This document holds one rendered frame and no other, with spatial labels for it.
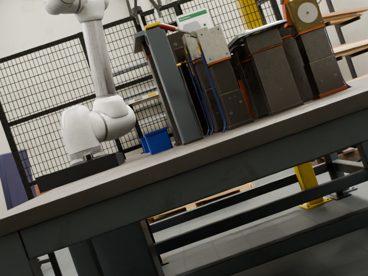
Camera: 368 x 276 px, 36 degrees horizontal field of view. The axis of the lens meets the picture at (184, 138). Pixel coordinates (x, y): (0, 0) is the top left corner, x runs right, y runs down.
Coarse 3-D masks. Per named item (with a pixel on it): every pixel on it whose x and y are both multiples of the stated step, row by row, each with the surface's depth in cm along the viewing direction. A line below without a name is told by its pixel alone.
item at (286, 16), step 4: (280, 0) 205; (284, 0) 203; (288, 0) 203; (284, 4) 203; (284, 8) 204; (284, 12) 205; (284, 16) 205; (288, 16) 203; (288, 20) 203; (288, 24) 203
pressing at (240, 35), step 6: (270, 24) 192; (276, 24) 192; (282, 24) 202; (252, 30) 192; (258, 30) 192; (264, 30) 206; (240, 36) 192; (246, 36) 205; (234, 42) 211; (240, 42) 217
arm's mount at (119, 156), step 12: (108, 156) 247; (120, 156) 269; (72, 168) 247; (84, 168) 247; (96, 168) 247; (108, 168) 247; (36, 180) 246; (48, 180) 246; (60, 180) 247; (72, 180) 247
